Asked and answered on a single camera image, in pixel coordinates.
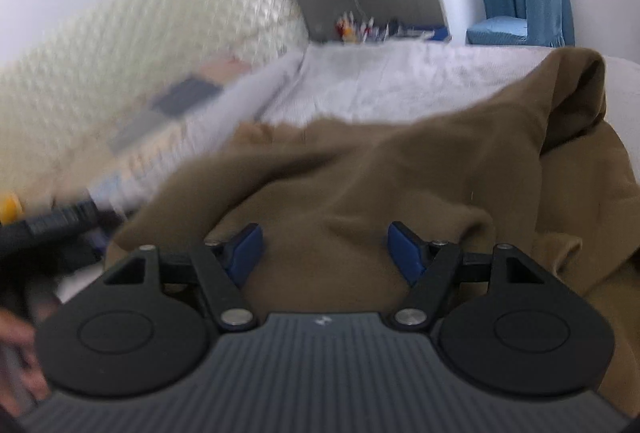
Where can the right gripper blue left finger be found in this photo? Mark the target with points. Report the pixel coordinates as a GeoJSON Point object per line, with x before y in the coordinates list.
{"type": "Point", "coordinates": [210, 276]}

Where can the cream quilted headboard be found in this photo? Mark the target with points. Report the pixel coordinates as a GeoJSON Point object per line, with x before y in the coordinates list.
{"type": "Point", "coordinates": [101, 66]}

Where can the brown hoodie sweatshirt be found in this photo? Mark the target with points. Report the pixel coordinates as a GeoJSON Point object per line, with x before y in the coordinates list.
{"type": "Point", "coordinates": [536, 165]}

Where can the person's left hand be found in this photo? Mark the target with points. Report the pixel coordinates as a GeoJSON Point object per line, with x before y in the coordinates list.
{"type": "Point", "coordinates": [22, 379]}

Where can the bedside clutter items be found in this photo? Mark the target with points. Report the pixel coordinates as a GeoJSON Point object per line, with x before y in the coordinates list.
{"type": "Point", "coordinates": [351, 30]}

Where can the patchwork pillow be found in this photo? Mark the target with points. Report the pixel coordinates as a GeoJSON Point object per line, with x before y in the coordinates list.
{"type": "Point", "coordinates": [147, 145]}

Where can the grey bed sheet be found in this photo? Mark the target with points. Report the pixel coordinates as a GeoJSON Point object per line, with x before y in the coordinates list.
{"type": "Point", "coordinates": [622, 86]}

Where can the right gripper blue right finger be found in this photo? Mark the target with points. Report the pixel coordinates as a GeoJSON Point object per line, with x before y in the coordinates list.
{"type": "Point", "coordinates": [434, 271]}

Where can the light grey duvet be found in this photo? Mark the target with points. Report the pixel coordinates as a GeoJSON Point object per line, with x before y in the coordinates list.
{"type": "Point", "coordinates": [390, 82]}

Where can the blue chair seat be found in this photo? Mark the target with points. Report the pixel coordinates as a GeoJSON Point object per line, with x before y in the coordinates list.
{"type": "Point", "coordinates": [500, 30]}

